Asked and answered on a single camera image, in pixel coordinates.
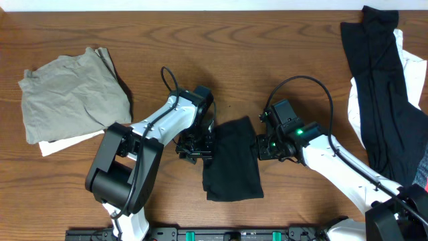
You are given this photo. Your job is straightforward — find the black logo t-shirt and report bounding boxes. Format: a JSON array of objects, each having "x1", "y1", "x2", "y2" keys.
[{"x1": 203, "y1": 116, "x2": 264, "y2": 202}]

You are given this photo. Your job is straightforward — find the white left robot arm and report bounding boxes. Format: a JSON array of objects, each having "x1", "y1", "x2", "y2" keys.
[{"x1": 84, "y1": 86, "x2": 214, "y2": 240}]

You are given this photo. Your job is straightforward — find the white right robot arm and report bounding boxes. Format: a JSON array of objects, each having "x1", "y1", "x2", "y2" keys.
[{"x1": 257, "y1": 123, "x2": 427, "y2": 240}]

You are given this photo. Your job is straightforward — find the black garment in pile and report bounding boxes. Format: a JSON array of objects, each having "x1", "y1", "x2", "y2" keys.
[{"x1": 340, "y1": 6, "x2": 427, "y2": 186}]

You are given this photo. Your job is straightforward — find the folded beige t-shirt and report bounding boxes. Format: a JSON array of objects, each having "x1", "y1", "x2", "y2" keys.
[{"x1": 18, "y1": 48, "x2": 132, "y2": 145}]

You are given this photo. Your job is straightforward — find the grey red garment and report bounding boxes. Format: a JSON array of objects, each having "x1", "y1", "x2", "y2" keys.
[{"x1": 413, "y1": 159, "x2": 428, "y2": 191}]

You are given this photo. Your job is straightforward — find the folded white garment under beige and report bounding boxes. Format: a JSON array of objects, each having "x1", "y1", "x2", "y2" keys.
[{"x1": 39, "y1": 131, "x2": 104, "y2": 157}]

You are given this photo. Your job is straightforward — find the white garment in pile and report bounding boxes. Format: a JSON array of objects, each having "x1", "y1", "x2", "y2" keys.
[{"x1": 348, "y1": 29, "x2": 427, "y2": 148}]

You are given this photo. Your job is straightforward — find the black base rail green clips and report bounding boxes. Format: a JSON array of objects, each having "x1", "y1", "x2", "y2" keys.
[{"x1": 65, "y1": 226, "x2": 322, "y2": 241}]

